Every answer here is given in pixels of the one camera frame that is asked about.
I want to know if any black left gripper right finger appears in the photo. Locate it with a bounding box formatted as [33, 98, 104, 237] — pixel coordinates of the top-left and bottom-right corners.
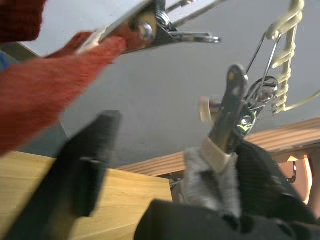
[234, 140, 320, 225]

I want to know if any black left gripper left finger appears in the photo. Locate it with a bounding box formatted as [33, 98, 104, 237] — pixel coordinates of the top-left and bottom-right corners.
[4, 109, 124, 240]

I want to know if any metal spring clip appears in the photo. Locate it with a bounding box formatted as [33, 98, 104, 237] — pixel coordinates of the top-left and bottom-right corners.
[198, 32, 282, 174]
[74, 0, 223, 55]

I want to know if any cream clip hanger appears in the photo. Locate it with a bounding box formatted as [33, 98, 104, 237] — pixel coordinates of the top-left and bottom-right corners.
[264, 0, 320, 115]

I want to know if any dark grey ribbed sock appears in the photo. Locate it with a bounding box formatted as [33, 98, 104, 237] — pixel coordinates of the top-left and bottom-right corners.
[183, 146, 242, 219]

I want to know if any red sock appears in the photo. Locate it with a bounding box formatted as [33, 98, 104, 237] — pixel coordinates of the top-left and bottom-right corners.
[0, 0, 129, 158]

